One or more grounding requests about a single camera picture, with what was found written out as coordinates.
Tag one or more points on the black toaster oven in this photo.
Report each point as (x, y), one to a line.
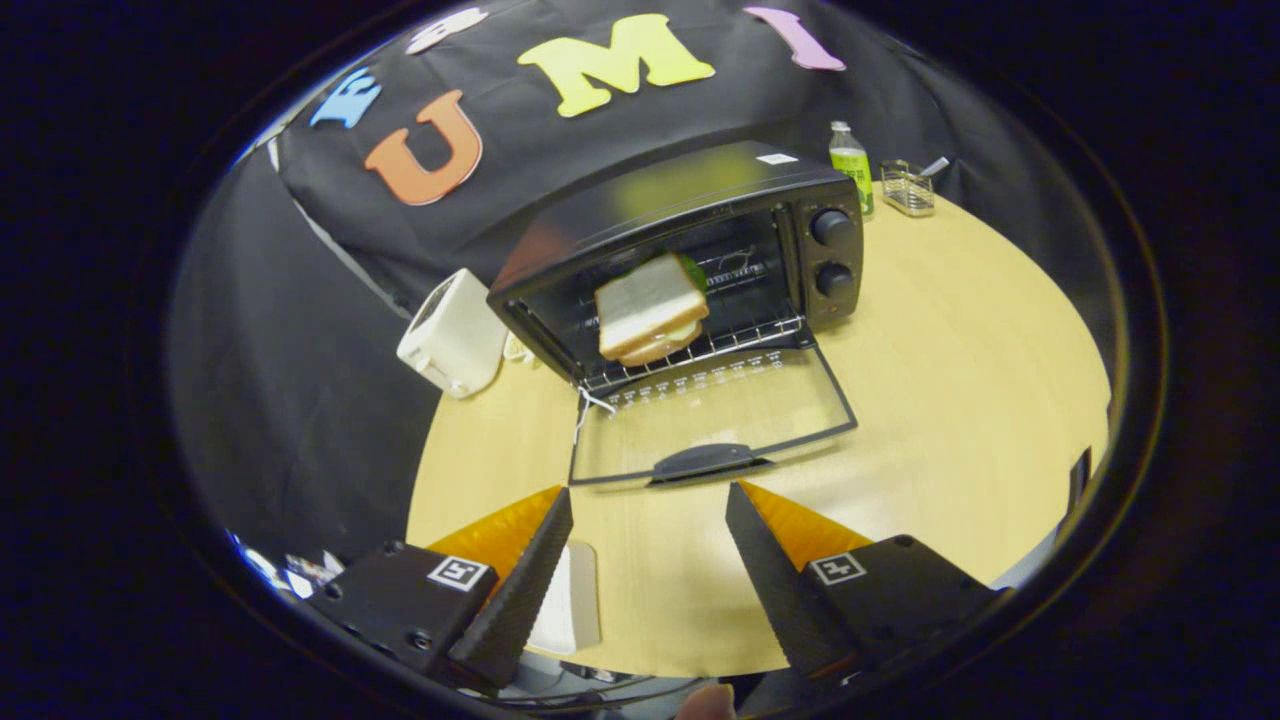
(680, 190)

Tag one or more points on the green label plastic bottle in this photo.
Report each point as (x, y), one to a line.
(852, 165)

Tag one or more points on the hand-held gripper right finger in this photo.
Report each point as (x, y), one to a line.
(780, 590)

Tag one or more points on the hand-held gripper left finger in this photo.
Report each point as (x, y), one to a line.
(525, 590)

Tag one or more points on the sandwich with lettuce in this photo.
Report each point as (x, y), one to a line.
(645, 300)

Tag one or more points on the clear glass container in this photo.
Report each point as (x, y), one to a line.
(908, 190)

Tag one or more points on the white open box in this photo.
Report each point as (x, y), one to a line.
(315, 570)

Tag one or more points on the white toaster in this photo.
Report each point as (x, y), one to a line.
(455, 335)

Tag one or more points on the white plate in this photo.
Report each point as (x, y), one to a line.
(577, 600)

